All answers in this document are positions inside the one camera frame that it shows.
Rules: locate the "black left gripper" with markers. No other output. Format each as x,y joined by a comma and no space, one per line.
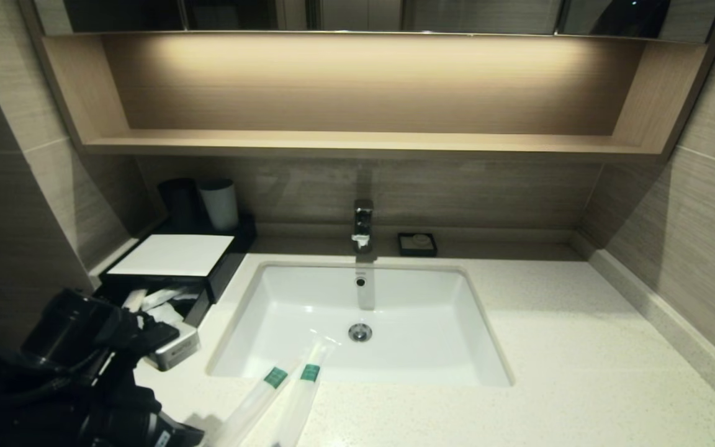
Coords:
134,419

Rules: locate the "toothbrush packet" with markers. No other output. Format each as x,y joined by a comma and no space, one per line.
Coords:
305,397
252,403

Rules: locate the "black box drawer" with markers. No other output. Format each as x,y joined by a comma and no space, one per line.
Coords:
199,310

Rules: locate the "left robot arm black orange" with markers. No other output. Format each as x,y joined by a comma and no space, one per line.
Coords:
28,385

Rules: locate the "black amenity box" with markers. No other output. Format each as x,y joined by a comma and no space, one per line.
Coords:
239,239

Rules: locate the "clear plastic amenity packet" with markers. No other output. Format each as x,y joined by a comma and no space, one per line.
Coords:
168,315

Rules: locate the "black cup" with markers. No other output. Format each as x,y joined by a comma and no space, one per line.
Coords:
177,203

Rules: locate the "white cup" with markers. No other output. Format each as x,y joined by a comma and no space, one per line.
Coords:
220,203

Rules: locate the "chrome sink drain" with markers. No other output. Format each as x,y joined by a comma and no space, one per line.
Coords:
360,333

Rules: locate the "white sink basin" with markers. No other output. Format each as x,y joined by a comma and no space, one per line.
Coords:
419,323

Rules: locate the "chrome faucet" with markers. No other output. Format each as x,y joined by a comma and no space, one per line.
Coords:
362,222

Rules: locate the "black soap dish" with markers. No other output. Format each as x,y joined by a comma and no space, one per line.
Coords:
404,247

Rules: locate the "round soap bar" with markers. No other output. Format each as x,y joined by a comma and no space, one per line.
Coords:
420,239

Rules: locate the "light wooden wall shelf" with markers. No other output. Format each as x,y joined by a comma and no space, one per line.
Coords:
364,87

